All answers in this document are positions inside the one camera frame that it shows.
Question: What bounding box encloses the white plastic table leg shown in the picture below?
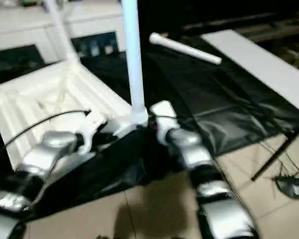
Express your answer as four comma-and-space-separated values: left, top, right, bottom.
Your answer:
120, 0, 150, 125
148, 31, 223, 66
45, 0, 81, 66

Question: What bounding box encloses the white plastic table top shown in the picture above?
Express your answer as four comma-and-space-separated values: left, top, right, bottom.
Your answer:
0, 58, 150, 173

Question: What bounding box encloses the black work mat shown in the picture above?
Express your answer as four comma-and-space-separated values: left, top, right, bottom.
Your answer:
0, 36, 299, 223

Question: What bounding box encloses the tall white bottle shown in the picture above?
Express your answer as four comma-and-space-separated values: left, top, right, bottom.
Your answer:
89, 40, 100, 57

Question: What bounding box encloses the white sideboard cabinet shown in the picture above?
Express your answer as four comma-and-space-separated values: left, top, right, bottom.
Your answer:
0, 0, 127, 63

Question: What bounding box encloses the black router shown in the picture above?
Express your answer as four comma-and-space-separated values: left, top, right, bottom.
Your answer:
274, 173, 299, 200

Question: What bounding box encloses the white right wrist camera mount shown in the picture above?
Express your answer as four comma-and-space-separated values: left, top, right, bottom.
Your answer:
149, 100, 179, 145

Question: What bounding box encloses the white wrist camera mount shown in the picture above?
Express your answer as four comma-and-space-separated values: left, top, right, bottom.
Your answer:
149, 100, 179, 145
75, 119, 108, 157

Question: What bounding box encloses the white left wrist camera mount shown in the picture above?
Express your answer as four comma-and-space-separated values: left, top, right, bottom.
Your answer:
75, 119, 108, 157

